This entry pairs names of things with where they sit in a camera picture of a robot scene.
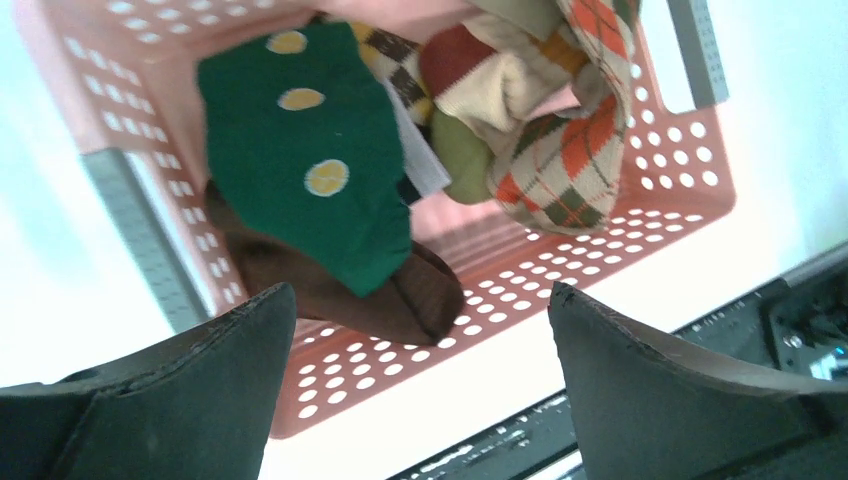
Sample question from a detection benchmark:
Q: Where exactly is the beige striped sock red heel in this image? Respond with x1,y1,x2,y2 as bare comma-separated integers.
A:
418,14,589,205

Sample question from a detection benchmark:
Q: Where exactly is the brown white striped sock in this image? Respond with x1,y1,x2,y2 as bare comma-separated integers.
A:
204,176,463,345

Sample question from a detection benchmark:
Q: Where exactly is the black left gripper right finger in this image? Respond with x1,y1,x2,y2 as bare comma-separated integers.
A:
548,283,847,479

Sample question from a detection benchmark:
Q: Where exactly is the beige orange green argyle sock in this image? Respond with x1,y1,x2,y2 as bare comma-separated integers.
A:
486,1,641,235

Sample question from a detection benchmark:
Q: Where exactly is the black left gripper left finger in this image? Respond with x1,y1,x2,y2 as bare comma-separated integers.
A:
1,284,296,479

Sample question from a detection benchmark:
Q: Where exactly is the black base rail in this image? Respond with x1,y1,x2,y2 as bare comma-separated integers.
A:
402,245,847,479

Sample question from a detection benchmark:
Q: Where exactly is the brown yellow argyle sock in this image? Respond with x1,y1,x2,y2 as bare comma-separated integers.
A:
349,22,434,127

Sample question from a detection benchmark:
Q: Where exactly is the green yellow dotted sock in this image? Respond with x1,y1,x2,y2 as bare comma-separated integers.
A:
197,23,411,297

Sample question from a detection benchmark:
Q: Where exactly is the pink perforated plastic basket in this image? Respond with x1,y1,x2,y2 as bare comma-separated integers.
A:
1,1,735,438

